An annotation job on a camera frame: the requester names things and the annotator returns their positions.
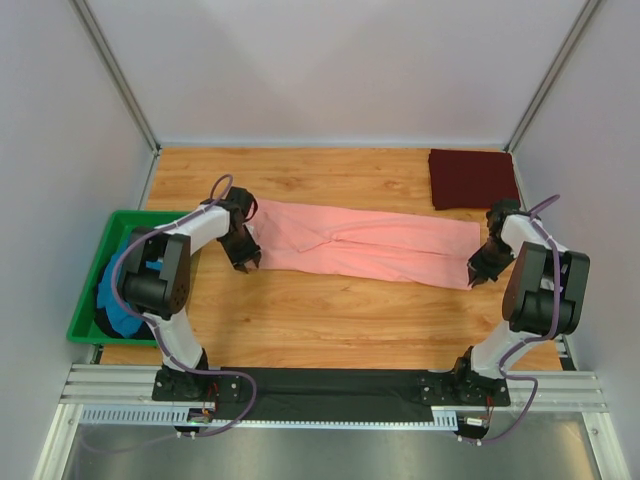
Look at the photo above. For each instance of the white shirt care label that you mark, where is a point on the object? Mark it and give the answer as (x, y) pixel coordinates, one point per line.
(251, 230)

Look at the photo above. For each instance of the right aluminium frame post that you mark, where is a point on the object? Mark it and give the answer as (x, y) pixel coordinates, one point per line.
(576, 32)

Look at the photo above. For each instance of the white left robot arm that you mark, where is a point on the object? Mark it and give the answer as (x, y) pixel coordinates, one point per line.
(152, 278)

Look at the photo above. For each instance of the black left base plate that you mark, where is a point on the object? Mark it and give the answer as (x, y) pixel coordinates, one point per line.
(179, 386)

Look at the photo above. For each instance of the green plastic bin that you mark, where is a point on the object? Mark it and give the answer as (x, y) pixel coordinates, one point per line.
(83, 328)

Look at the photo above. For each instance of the aluminium frame post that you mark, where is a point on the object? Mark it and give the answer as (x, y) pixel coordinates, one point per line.
(101, 45)
(576, 32)

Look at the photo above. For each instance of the folded maroon t-shirt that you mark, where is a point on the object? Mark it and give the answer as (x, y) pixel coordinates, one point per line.
(471, 179)

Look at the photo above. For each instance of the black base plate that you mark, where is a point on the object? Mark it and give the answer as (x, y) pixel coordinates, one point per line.
(179, 386)
(445, 389)

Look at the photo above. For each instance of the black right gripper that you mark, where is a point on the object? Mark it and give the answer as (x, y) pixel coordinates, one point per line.
(486, 262)

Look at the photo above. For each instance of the pink t-shirt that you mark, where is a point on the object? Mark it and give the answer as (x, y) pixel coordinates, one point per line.
(384, 246)

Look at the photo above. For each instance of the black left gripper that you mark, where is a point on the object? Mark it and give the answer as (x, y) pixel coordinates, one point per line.
(242, 247)

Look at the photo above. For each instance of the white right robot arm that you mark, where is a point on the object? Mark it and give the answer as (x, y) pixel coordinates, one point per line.
(543, 299)

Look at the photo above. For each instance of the left aluminium frame post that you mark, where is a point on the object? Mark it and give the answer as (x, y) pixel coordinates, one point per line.
(101, 45)

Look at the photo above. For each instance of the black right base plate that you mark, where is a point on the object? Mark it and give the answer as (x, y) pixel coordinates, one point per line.
(445, 389)

